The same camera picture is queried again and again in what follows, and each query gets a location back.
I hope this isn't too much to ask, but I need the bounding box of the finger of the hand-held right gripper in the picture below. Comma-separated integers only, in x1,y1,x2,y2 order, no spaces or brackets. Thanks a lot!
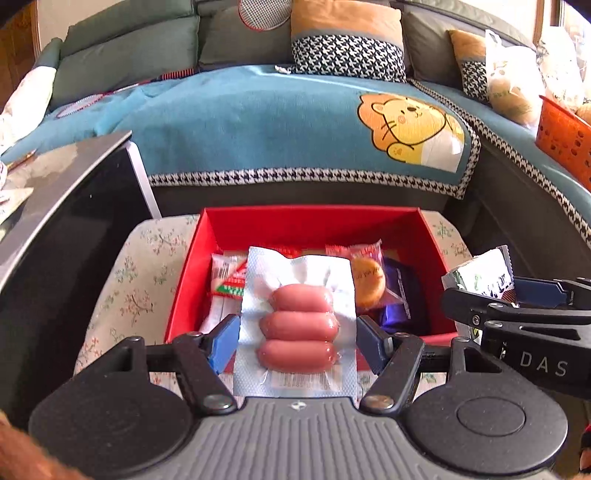
510,276,591,309
441,287,591,330

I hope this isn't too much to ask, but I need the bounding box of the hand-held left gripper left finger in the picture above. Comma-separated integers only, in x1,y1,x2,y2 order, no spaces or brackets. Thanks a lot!
76,314,242,414

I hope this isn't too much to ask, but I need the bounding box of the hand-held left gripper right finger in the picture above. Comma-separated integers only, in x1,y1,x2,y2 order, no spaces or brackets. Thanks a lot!
356,315,504,414

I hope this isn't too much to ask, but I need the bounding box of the clear pale cake packet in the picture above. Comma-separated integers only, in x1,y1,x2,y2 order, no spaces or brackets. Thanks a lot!
198,295,239,335

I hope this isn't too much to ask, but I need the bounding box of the green and white wafer packet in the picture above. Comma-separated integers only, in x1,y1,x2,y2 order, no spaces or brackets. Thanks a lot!
441,246,515,305

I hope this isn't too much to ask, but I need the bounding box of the red and green snack packet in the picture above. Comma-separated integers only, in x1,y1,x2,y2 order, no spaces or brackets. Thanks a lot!
210,251,250,301

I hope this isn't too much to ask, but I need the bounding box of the clear orange pastry packet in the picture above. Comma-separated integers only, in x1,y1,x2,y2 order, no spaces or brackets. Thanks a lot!
325,240,386,311

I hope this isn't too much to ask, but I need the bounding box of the purple wafer biscuit packet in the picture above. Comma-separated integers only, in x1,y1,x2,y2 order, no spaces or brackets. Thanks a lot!
376,257,432,334

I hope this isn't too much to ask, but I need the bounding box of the vacuum-packed sausage pack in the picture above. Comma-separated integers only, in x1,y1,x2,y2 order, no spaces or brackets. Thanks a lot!
232,246,358,398

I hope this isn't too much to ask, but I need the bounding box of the red cardboard box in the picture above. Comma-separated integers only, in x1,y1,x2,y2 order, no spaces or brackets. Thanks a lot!
164,206,458,346

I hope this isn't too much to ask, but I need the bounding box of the teal houndstooth-edged sofa cover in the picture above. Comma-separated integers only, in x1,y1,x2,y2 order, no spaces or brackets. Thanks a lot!
409,78,591,243

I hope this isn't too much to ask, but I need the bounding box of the orange plastic basket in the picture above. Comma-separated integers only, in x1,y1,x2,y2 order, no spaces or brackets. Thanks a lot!
536,95,591,190

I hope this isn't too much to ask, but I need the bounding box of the grey sofa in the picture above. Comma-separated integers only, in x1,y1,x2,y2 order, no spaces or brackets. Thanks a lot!
32,0,591,296

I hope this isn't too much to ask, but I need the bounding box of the white printed plastic bag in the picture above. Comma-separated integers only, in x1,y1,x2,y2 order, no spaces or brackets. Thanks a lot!
485,28,546,127

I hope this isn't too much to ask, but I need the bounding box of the teal lion print sofa cover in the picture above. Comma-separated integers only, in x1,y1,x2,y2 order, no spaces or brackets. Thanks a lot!
28,62,482,200

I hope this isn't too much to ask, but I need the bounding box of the clear plastic bag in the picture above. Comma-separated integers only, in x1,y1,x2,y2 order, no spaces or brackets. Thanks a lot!
538,25,587,112

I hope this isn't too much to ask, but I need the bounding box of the small tan houndstooth pillow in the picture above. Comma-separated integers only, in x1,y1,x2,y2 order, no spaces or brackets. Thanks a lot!
450,28,492,104

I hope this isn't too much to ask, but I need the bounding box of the grey-green sofa back cushion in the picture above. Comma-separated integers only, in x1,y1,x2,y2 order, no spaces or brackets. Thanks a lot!
48,0,201,109
402,9,539,88
198,4,296,72

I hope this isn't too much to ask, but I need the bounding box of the large tan houndstooth pillow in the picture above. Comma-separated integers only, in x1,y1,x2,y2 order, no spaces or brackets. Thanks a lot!
290,0,407,84

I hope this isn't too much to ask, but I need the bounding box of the white cloth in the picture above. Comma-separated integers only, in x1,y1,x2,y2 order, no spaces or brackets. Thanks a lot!
0,65,57,153

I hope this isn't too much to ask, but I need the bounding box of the round houndstooth cushion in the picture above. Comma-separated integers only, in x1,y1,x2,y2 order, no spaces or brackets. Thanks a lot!
238,0,294,32

